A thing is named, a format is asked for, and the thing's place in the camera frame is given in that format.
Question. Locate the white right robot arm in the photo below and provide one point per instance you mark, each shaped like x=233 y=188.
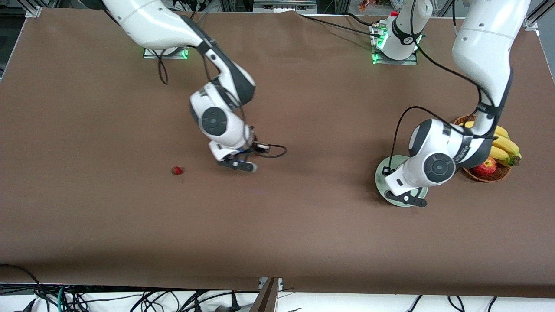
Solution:
x=147 y=21

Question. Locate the grey background device box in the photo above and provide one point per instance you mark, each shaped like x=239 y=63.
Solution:
x=284 y=5

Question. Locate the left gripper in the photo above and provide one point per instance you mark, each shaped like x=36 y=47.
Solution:
x=386 y=170

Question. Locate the grey table support post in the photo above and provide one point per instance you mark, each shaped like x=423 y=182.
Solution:
x=266 y=297

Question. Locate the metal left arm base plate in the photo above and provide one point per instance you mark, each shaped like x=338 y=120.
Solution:
x=392 y=62

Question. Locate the yellow banana bunch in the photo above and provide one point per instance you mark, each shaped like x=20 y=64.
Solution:
x=505 y=149

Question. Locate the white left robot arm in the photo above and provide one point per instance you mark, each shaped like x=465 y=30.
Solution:
x=485 y=43

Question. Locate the brown wicker basket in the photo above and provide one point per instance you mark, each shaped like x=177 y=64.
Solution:
x=498 y=175

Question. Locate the aluminium frame corner profile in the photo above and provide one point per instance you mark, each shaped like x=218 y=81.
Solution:
x=34 y=11
x=531 y=22

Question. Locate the colourful background object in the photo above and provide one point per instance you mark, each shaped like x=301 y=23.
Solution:
x=370 y=5

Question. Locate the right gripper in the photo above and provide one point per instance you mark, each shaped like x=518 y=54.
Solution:
x=253 y=149

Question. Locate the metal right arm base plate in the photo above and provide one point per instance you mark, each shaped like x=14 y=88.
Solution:
x=182 y=54

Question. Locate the light green round plate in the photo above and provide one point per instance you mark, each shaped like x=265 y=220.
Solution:
x=380 y=184

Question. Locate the red yellow apple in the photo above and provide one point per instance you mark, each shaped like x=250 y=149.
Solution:
x=488 y=168

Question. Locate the brown table cover sheet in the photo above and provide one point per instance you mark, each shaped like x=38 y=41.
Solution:
x=277 y=238

